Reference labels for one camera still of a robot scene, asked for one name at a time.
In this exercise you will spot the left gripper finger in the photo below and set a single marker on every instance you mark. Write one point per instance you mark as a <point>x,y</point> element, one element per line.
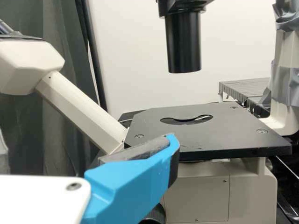
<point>130,182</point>

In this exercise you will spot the cream microscope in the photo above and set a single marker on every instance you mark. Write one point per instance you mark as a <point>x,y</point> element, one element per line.
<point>233,130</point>

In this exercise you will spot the black platform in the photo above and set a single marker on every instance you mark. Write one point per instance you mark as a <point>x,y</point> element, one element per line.
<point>245,87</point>

